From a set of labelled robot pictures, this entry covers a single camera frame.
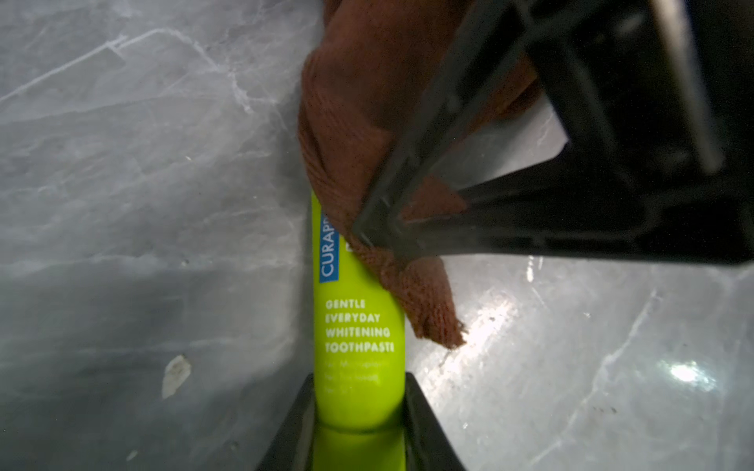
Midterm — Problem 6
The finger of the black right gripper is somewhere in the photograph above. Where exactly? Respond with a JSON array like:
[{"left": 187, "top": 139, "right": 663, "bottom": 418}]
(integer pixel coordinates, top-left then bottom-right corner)
[{"left": 353, "top": 1, "right": 533, "bottom": 243}]

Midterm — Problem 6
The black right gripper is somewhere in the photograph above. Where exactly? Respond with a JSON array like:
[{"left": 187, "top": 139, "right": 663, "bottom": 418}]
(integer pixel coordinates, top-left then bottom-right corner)
[{"left": 389, "top": 1, "right": 753, "bottom": 265}]

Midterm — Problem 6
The brown cloth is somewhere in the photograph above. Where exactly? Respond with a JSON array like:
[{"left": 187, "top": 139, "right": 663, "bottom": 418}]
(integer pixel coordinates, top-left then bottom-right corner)
[{"left": 296, "top": 0, "right": 540, "bottom": 349}]

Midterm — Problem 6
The green Curaprox toothpaste tube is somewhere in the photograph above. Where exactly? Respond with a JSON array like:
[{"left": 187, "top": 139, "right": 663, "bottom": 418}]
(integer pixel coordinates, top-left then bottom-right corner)
[{"left": 311, "top": 198, "right": 406, "bottom": 471}]

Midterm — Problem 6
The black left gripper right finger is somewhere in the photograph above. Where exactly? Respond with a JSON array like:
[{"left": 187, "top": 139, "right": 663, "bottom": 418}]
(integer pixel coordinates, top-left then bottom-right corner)
[{"left": 403, "top": 372, "right": 465, "bottom": 471}]

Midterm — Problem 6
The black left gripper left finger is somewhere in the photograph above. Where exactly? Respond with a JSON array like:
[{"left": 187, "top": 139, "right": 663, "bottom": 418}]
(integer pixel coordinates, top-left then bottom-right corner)
[{"left": 255, "top": 374, "right": 316, "bottom": 471}]

